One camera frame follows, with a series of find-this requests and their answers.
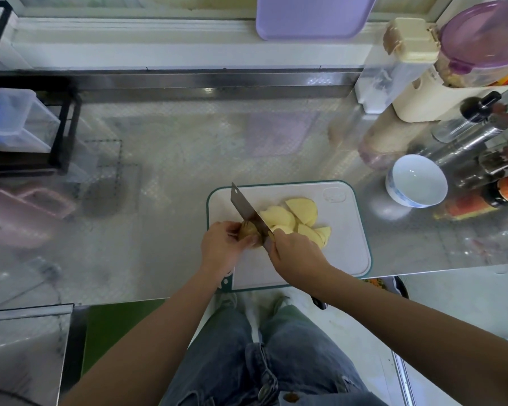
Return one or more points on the person's left hand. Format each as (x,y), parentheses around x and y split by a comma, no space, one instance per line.
(224,247)

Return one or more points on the person's right hand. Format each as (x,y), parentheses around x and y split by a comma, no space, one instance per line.
(298,259)

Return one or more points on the brown potato piece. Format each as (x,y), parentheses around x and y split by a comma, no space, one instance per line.
(250,230)

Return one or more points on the pile of yellow potato slices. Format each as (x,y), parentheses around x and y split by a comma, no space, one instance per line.
(301,214)

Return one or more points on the steel cleaver knife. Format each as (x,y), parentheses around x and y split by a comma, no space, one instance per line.
(245,205)

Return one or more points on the white bowl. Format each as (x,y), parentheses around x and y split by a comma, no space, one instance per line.
(416,181)

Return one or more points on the person's left forearm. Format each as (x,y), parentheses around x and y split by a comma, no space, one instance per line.
(148,342)

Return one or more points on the person's right forearm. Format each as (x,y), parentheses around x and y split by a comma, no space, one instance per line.
(423,338)

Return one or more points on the person's white left shoe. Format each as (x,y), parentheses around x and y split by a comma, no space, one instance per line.
(228,302)

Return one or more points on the metal bowl with scraps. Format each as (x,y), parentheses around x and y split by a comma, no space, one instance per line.
(388,286)

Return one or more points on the person's blue jeans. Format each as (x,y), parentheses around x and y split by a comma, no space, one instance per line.
(237,363)

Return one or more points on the white cutting board green rim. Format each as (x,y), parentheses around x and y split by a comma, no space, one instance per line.
(347,232)

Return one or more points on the green mat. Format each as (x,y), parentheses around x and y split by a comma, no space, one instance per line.
(114,334)

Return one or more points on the black metal rack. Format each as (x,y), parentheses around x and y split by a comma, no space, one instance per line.
(68,131)

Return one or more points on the cream plastic canister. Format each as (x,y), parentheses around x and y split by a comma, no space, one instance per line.
(423,101)

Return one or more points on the steel shaker brown cap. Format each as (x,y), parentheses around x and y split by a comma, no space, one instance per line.
(470,143)

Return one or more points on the clear container cream lid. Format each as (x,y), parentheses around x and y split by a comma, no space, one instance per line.
(389,72)

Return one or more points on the glass bottle black cap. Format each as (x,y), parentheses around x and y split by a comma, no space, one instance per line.
(467,112)

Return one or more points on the steel bin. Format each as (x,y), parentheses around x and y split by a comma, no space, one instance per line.
(25,355)

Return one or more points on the glass jar red lid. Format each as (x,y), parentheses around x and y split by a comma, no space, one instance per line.
(506,158)

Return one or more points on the clear plastic storage box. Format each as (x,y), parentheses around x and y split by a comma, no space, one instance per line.
(17,121)

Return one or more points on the purple plastic cutting board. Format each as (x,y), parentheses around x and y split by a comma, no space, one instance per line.
(313,17)

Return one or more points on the purple lid food container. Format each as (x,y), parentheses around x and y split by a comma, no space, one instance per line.
(487,42)

